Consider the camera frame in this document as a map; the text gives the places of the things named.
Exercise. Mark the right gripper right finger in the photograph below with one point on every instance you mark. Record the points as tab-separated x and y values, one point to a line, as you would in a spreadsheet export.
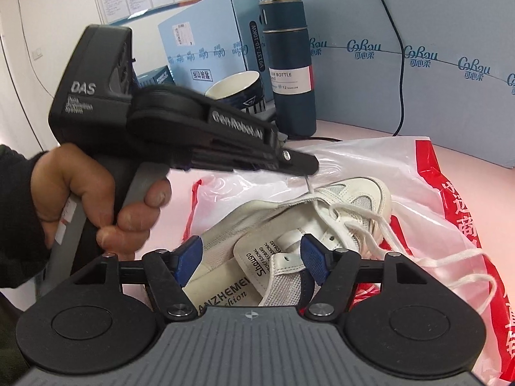
335	271

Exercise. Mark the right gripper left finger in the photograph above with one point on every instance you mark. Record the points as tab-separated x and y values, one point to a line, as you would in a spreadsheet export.
168	272

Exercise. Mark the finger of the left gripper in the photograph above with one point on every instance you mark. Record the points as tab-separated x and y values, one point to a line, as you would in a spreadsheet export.
297	163

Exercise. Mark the white sneaker with stripes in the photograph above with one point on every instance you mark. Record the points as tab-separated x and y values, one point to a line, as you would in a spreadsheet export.
251	258

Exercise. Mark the white shoelace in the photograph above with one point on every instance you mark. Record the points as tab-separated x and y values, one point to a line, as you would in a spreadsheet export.
394	241

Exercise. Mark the person left forearm sleeve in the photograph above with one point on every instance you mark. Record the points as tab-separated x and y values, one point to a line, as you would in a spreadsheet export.
24	253

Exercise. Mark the person left hand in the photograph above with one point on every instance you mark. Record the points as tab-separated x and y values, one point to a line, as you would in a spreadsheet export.
65	170

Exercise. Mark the grey cloth pouch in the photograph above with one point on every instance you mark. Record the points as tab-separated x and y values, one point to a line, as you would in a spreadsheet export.
270	116

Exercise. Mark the small dark blue box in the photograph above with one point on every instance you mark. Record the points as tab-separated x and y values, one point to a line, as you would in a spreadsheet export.
158	76

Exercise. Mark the black white ceramic mug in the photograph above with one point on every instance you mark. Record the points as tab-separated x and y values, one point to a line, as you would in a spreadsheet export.
243	90

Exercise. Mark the red white plastic bag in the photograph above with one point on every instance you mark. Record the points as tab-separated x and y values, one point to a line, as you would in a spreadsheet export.
429	217

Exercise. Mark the dark blue thermos bottle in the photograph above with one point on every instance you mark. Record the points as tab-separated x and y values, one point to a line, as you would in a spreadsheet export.
290	66

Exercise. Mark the light blue cardboard box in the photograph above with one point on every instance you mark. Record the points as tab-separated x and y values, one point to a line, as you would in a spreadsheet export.
437	68

